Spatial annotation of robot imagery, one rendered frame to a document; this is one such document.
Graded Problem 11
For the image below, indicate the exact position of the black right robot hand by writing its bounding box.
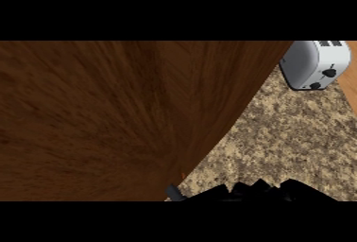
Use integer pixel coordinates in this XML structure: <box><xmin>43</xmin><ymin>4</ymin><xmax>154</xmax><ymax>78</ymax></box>
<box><xmin>183</xmin><ymin>178</ymin><xmax>339</xmax><ymax>202</ymax></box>

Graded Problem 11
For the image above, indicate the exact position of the brown wooden cabinet door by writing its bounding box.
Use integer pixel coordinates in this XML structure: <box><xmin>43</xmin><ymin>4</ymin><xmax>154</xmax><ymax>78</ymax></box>
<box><xmin>0</xmin><ymin>40</ymin><xmax>295</xmax><ymax>202</ymax></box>

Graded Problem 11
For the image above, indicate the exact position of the silver toaster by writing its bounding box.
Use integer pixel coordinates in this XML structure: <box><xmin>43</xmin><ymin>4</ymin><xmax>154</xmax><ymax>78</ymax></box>
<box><xmin>277</xmin><ymin>40</ymin><xmax>353</xmax><ymax>92</ymax></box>

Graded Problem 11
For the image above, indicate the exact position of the dark cabinet door handle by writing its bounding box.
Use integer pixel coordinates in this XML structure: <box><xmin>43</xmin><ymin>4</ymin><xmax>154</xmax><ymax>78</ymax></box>
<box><xmin>165</xmin><ymin>183</ymin><xmax>188</xmax><ymax>202</ymax></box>

